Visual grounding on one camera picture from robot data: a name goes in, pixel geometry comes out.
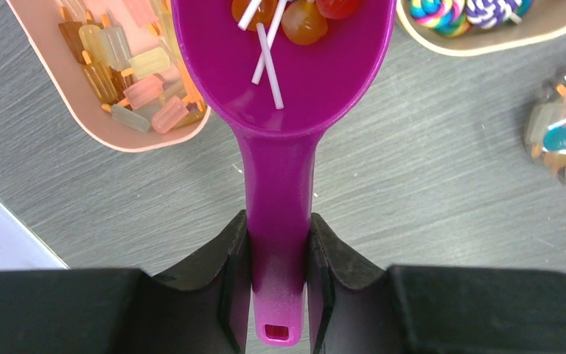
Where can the amber ball lollipop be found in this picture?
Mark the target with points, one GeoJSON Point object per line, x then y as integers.
{"type": "Point", "coordinates": [302, 23]}

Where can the orange ball lollipop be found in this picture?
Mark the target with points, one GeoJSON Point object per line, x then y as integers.
{"type": "Point", "coordinates": [262, 17]}

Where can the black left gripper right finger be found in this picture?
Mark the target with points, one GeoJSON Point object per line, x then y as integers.
{"type": "Point", "coordinates": [357, 307]}

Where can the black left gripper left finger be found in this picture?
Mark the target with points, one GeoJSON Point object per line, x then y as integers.
{"type": "Point", "coordinates": [199, 305]}

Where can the tan tray with swirl lollipops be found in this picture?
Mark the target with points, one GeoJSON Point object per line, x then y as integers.
{"type": "Point", "coordinates": [470, 28]}

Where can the pink oval candy tray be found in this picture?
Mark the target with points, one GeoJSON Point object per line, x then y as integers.
{"type": "Point", "coordinates": [118, 69]}

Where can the magenta plastic scoop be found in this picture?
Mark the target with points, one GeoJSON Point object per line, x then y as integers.
{"type": "Point", "coordinates": [319, 83]}

